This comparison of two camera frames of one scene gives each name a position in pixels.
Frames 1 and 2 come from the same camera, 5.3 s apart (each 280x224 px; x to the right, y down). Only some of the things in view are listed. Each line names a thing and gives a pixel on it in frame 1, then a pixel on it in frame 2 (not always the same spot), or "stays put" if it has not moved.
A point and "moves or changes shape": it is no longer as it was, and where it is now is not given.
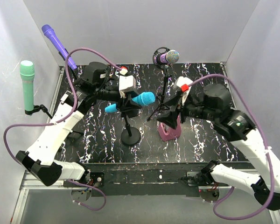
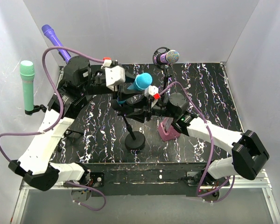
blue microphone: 144,98 moves or changes shape
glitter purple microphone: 171,56 stays put
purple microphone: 49,32 stays put
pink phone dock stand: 168,133 stays put
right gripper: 170,118 → 140,115
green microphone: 27,72 stays put
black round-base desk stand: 131,136 moves or changes shape
